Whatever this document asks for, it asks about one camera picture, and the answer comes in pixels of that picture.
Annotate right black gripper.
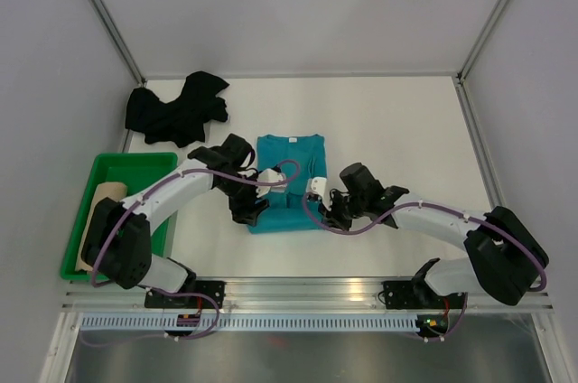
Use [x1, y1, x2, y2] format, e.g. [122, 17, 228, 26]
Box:
[318, 189, 366, 232]

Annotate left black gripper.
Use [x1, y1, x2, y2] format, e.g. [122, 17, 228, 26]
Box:
[217, 172, 269, 228]

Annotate teal t-shirt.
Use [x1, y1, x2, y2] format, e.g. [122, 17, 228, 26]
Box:
[247, 135, 327, 234]

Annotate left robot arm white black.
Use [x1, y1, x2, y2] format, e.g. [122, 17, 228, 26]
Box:
[80, 134, 268, 307]

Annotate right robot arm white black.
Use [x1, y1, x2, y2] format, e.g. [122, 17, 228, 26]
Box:
[308, 163, 549, 306]

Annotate black t-shirt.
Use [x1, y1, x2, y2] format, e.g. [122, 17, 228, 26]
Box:
[125, 71, 229, 148]

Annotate green plastic tray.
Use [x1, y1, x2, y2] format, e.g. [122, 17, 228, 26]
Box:
[60, 153, 178, 282]

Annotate rolled beige t-shirt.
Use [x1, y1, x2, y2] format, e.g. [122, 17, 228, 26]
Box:
[74, 182, 127, 274]

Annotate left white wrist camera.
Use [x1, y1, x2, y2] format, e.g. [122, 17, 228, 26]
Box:
[256, 168, 287, 198]

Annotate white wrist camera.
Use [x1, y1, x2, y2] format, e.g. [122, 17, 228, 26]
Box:
[256, 168, 287, 198]
[306, 176, 327, 199]

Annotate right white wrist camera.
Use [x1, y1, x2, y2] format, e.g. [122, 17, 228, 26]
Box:
[306, 176, 327, 199]

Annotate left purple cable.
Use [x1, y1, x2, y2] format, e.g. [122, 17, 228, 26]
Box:
[80, 160, 302, 348]

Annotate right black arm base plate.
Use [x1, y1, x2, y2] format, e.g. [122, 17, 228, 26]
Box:
[378, 280, 465, 310]

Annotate aluminium frame rail front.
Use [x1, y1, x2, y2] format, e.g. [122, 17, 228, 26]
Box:
[61, 276, 555, 312]

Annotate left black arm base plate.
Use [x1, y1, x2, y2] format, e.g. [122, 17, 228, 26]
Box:
[144, 280, 226, 310]

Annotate white slotted cable duct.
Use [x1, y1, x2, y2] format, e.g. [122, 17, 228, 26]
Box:
[80, 313, 446, 332]

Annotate left aluminium corner post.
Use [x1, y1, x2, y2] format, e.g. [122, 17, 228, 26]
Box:
[88, 0, 146, 86]

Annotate aluminium corner post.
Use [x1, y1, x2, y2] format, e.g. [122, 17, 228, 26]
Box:
[88, 0, 146, 86]
[454, 0, 513, 85]

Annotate right aluminium corner post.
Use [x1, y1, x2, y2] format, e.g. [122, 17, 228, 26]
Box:
[454, 0, 513, 85]

